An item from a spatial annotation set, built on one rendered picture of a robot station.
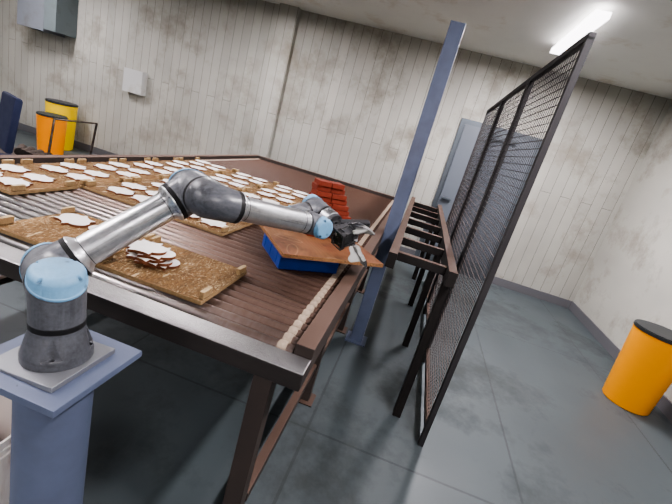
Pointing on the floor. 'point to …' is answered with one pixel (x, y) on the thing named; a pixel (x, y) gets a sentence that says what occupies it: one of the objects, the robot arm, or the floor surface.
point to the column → (55, 429)
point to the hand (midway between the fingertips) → (372, 251)
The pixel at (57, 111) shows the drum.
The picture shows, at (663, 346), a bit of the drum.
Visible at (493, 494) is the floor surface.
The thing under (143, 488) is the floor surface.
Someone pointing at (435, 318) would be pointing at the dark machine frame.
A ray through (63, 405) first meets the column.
